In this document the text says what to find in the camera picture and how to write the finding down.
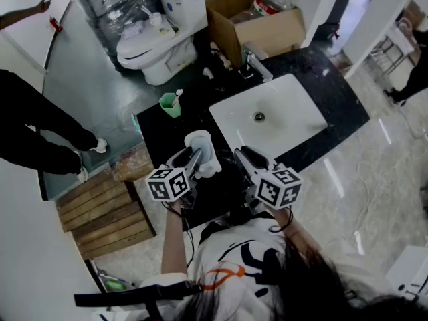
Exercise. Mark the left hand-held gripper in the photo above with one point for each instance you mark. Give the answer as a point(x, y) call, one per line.
point(168, 186)

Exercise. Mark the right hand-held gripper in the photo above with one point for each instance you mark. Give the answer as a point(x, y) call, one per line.
point(279, 187)

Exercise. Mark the person's left forearm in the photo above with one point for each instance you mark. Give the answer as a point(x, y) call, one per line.
point(174, 242)

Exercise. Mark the person's right forearm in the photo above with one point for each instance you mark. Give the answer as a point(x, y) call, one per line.
point(297, 232)

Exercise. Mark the green plastic cup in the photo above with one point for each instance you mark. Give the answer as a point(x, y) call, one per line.
point(170, 107)

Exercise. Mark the toothbrush with white head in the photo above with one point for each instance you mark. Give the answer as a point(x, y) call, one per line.
point(178, 96)

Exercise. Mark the metal sink drain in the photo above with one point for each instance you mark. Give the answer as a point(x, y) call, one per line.
point(259, 116)

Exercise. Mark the white sink basin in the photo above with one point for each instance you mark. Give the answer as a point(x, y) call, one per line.
point(284, 112)

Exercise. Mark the person's white printed shirt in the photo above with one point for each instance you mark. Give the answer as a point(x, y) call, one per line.
point(234, 263)

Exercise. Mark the small white bottle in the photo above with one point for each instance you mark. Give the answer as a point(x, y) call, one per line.
point(208, 72)

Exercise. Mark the wooden slat pallet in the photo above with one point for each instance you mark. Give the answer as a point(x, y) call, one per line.
point(103, 209)

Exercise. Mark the chrome faucet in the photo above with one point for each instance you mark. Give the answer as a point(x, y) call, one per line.
point(255, 60)

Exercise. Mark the white toilet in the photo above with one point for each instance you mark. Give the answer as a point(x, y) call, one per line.
point(157, 49)

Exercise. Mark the brown cardboard box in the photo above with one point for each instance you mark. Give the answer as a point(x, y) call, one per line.
point(267, 33)

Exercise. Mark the green plastic item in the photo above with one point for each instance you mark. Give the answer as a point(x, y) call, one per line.
point(113, 284)

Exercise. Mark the small white cup with brush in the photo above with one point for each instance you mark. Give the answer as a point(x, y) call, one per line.
point(156, 18)

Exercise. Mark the white appliance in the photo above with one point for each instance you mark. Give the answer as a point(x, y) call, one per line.
point(409, 273)

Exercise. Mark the plastic-wrapped dark cabinet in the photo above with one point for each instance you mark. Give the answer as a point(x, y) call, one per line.
point(110, 8)

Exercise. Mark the black head mount bar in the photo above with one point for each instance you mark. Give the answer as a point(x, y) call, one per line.
point(140, 294)

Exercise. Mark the metal frame chair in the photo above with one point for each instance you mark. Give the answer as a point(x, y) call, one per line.
point(391, 50)

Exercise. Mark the small red wall fixture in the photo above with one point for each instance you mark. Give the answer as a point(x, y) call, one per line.
point(55, 24)

